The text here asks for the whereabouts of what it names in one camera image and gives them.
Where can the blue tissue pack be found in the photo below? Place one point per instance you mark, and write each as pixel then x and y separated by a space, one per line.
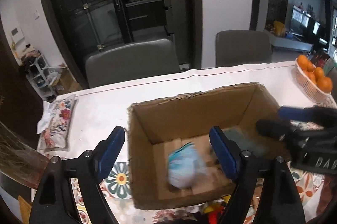
pixel 185 167

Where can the white shoe rack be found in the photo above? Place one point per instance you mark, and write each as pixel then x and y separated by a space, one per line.
pixel 39 78

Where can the Mickey Mouse plush toy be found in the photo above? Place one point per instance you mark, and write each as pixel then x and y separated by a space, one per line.
pixel 209 213

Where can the orange fruits pile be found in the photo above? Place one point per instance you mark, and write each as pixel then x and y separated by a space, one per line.
pixel 315 74

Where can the glass vase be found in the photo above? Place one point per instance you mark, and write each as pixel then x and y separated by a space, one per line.
pixel 19 161

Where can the white fruit basket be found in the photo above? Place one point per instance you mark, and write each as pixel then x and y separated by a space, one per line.
pixel 308 87

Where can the grey chair back left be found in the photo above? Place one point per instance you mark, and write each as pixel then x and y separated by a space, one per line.
pixel 132 61

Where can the grey chair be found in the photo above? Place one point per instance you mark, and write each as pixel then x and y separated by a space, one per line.
pixel 237 47
pixel 132 61

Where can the brown cardboard box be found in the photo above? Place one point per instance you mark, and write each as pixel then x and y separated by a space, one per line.
pixel 158 127

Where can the green red plush toy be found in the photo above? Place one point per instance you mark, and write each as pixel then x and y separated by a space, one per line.
pixel 244 142

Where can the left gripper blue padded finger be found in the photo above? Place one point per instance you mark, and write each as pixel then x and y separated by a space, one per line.
pixel 54 200
pixel 279 202

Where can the floral fabric tissue pouch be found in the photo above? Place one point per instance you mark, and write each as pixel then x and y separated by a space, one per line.
pixel 54 125

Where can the woven wicker basket box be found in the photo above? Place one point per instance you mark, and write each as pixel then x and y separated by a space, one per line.
pixel 25 209

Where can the patterned tile table runner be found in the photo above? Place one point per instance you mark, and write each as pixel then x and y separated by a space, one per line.
pixel 191 149

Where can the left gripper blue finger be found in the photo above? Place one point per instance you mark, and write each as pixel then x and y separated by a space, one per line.
pixel 297 114

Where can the grey chair back right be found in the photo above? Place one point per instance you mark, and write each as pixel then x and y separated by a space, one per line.
pixel 237 47

